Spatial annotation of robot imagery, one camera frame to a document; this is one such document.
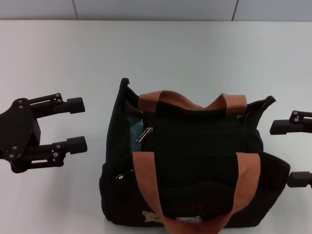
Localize silver main zipper pull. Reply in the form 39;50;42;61
135;126;154;143

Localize silver pocket zipper pull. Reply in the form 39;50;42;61
116;169;135;180

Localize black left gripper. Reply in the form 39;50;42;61
0;93;88;174

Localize black food bag orange handles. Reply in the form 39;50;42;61
98;77;291;234

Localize light blue packet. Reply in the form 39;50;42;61
126;114;145;152

